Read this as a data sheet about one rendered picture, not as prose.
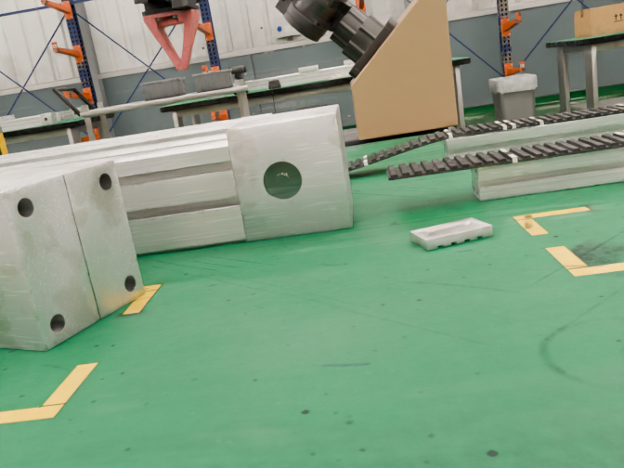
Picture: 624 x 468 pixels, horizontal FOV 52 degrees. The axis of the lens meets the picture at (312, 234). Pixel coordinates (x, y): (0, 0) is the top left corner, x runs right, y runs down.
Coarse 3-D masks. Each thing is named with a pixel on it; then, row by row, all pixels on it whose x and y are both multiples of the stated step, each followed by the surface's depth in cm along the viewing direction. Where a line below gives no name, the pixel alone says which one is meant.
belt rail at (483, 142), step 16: (528, 128) 72; (544, 128) 71; (560, 128) 71; (576, 128) 71; (592, 128) 71; (608, 128) 72; (448, 144) 73; (464, 144) 72; (480, 144) 72; (496, 144) 73; (512, 144) 73; (528, 144) 72
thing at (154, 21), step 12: (156, 0) 85; (144, 12) 83; (156, 12) 83; (168, 12) 83; (180, 12) 83; (192, 12) 83; (156, 24) 84; (168, 24) 84; (192, 24) 84; (156, 36) 85; (192, 36) 85; (168, 48) 86; (180, 60) 86
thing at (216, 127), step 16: (176, 128) 80; (192, 128) 78; (208, 128) 71; (224, 128) 71; (80, 144) 80; (96, 144) 80; (112, 144) 72; (128, 144) 72; (144, 144) 72; (0, 160) 75; (16, 160) 73; (32, 160) 73
